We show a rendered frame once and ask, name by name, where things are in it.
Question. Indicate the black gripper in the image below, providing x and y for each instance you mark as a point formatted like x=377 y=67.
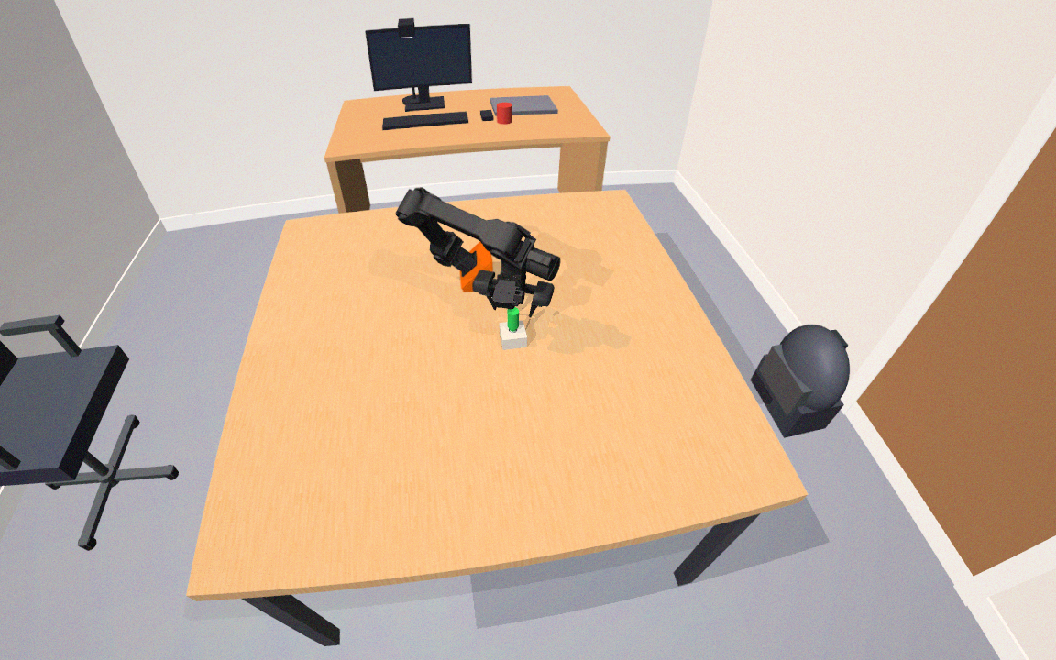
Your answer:
x=484 y=284

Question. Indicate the white square block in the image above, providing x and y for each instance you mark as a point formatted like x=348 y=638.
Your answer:
x=514 y=340

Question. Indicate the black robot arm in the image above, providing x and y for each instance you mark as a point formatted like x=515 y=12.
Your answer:
x=503 y=241

